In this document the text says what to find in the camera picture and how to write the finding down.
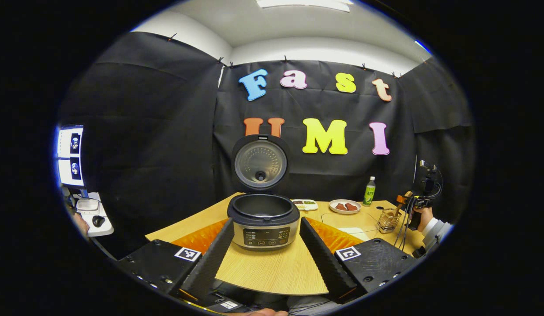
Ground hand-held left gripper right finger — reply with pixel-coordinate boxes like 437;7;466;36
299;216;419;304

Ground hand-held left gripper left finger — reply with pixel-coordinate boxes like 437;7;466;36
116;217;236;302

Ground wooden spoon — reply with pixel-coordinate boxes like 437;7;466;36
388;191;413;218

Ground wire chopstick holder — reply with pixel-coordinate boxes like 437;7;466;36
377;208;402;234

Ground black and silver rice cooker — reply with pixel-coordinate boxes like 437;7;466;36
227;135;301;251

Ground green tea bottle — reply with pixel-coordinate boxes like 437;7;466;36
363;176;376;207

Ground round white plate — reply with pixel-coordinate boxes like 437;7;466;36
329;199;362;214

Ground white side desk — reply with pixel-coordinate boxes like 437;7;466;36
73;192;115;238

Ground black backdrop cloth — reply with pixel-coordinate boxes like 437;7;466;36
57;32;476;259

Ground computer monitor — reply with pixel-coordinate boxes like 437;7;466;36
57;125;85;189

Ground large ceiling light panel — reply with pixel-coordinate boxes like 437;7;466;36
256;0;354;13

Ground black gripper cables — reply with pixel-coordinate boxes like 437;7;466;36
394;197;416;251

